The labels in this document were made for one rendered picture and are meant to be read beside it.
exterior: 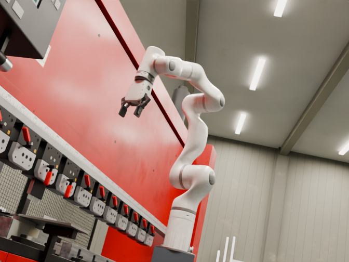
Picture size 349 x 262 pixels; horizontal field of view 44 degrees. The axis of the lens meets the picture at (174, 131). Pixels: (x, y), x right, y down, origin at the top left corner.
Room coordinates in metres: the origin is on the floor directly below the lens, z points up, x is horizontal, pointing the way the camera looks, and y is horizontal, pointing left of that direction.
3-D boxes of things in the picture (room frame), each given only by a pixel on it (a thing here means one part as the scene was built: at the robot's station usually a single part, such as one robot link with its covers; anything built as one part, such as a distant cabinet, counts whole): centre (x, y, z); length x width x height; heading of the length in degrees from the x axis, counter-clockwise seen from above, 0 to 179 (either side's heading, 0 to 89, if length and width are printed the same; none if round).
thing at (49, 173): (1.97, 0.52, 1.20); 0.04 x 0.02 x 0.10; 70
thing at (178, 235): (2.03, -0.13, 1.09); 0.19 x 0.19 x 0.18
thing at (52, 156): (2.01, 0.57, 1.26); 0.15 x 0.09 x 0.17; 160
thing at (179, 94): (3.94, 0.02, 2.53); 0.32 x 0.24 x 0.47; 160
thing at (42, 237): (2.09, 0.54, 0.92); 0.39 x 0.06 x 0.10; 160
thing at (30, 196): (2.04, 0.56, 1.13); 0.10 x 0.02 x 0.10; 160
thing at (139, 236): (3.33, 0.10, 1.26); 0.15 x 0.09 x 0.17; 160
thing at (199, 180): (2.02, -0.15, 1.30); 0.19 x 0.12 x 0.24; 53
